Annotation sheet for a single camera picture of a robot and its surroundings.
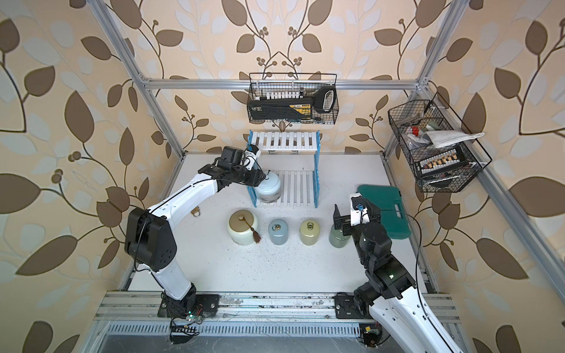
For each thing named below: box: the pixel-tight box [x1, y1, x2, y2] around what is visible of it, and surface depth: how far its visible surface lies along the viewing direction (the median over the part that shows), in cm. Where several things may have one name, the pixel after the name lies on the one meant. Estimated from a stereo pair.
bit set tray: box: [417, 147, 468, 176], surface depth 69 cm
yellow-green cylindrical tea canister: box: [299, 219, 321, 247], surface depth 86 cm
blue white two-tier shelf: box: [246, 130, 322, 209], surface depth 103 cm
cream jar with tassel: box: [227, 209, 262, 246], surface depth 86 cm
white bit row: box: [266, 87, 304, 101], surface depth 85 cm
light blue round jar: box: [256, 171, 282, 204], surface depth 95 cm
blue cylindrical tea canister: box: [267, 219, 290, 245], surface depth 86 cm
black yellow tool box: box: [247, 97, 314, 122], surface depth 86 cm
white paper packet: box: [422, 130, 485, 149], surface depth 63 cm
